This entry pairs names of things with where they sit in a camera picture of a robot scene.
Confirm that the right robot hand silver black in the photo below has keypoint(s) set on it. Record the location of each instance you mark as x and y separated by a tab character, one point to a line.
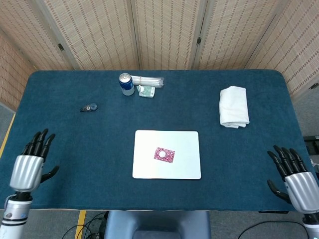
302	189

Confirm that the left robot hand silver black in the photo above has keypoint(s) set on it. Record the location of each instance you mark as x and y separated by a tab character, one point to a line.
26	171

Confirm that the pink patterned card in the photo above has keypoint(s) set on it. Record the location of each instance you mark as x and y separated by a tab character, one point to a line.
170	157

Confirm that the small white round disc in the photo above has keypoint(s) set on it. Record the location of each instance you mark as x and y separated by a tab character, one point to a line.
162	154

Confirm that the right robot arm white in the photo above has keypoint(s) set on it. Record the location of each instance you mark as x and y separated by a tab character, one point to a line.
312	226

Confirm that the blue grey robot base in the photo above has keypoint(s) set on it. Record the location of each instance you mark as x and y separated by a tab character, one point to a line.
157	221

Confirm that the white rectangular board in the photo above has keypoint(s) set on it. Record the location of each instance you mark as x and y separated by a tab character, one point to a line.
184	139

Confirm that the black correction tape dispenser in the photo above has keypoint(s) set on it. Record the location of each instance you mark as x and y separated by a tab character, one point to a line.
89	107

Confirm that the black screen hinge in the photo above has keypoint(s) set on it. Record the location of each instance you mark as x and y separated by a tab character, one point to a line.
60	47
198	40
313	86

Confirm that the folded white towel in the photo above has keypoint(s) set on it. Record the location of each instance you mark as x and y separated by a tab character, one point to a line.
233	107

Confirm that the blue soda can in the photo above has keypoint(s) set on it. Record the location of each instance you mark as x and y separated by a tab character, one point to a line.
127	85

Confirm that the green tissue packet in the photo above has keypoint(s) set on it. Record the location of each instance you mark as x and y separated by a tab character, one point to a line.
147	91

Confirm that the blue table cloth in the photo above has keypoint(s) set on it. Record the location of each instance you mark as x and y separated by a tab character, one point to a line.
174	109

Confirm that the bundle of clear straws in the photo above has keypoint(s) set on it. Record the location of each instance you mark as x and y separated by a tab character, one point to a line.
149	81

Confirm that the bamboo folding screen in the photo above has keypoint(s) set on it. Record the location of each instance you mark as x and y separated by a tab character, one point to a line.
164	32

